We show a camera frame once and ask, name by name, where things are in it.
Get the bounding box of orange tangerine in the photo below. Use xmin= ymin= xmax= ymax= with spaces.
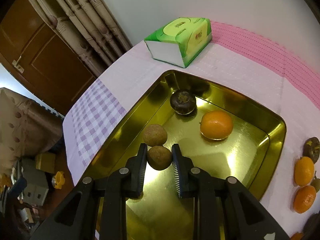
xmin=293 ymin=185 xmax=317 ymax=214
xmin=290 ymin=232 xmax=304 ymax=240
xmin=294 ymin=157 xmax=315 ymax=186
xmin=200 ymin=111 xmax=233 ymax=140

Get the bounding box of metal door handle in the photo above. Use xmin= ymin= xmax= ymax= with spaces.
xmin=12 ymin=55 xmax=24 ymax=74

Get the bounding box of brown longan in tray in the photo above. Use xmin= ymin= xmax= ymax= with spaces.
xmin=143 ymin=124 xmax=168 ymax=147

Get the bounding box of dark passion fruit in tray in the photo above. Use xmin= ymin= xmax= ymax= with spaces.
xmin=170 ymin=89 xmax=196 ymax=115

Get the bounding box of cardboard box on floor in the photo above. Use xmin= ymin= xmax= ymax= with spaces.
xmin=35 ymin=152 xmax=56 ymax=174

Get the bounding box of brown wooden door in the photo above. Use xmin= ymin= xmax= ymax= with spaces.
xmin=1 ymin=0 xmax=95 ymax=115

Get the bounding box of green tissue pack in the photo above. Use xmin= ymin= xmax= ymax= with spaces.
xmin=144 ymin=17 xmax=212 ymax=68

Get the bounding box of large wrinkled passion fruit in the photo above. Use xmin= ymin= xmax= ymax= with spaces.
xmin=303 ymin=213 xmax=319 ymax=235

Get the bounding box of dark passion fruit on cloth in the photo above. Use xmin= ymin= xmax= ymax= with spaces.
xmin=303 ymin=137 xmax=320 ymax=164

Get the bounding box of green longan on cloth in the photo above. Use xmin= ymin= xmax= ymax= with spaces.
xmin=310 ymin=173 xmax=320 ymax=192

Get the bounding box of white pink table cloth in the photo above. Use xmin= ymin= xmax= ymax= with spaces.
xmin=63 ymin=22 xmax=319 ymax=235

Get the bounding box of beige fabric sofa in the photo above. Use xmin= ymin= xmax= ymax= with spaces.
xmin=1 ymin=88 xmax=62 ymax=175

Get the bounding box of gold metal toffee tin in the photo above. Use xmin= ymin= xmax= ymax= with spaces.
xmin=85 ymin=70 xmax=286 ymax=239

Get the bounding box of beige patterned curtain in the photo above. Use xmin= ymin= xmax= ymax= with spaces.
xmin=28 ymin=0 xmax=132 ymax=77

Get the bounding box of brown longan fruit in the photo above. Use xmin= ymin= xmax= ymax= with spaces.
xmin=147 ymin=146 xmax=172 ymax=171

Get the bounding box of orange tangerine in tray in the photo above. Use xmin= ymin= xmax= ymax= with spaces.
xmin=200 ymin=111 xmax=233 ymax=140

